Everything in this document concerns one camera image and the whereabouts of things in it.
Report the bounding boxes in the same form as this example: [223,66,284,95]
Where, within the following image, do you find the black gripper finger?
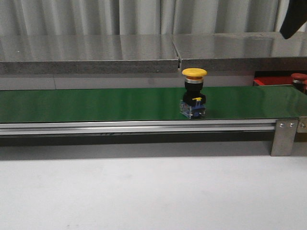
[279,0,307,39]

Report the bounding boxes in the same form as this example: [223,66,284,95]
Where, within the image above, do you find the red mushroom push button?
[291,73,307,92]

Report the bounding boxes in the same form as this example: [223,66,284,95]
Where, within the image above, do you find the right steel table top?
[173,32,307,72]

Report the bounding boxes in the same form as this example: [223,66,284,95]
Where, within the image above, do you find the steel table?
[0,34,179,75]
[173,32,307,72]

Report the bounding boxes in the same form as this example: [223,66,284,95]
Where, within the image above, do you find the red plastic tray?
[253,70,307,86]

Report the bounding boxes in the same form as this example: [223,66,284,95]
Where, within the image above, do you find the green conveyor belt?
[0,86,307,123]

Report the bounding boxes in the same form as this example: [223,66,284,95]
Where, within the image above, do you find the left steel table top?
[0,34,179,75]

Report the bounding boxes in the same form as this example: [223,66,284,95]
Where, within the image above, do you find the grey pleated curtain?
[0,0,289,36]

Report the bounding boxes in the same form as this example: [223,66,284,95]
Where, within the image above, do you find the steel end bracket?
[297,116,307,133]

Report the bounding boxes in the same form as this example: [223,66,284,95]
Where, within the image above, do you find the steel conveyor support bracket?
[271,119,298,157]

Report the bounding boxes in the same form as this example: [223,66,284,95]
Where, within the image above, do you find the aluminium conveyor side rail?
[0,119,276,136]

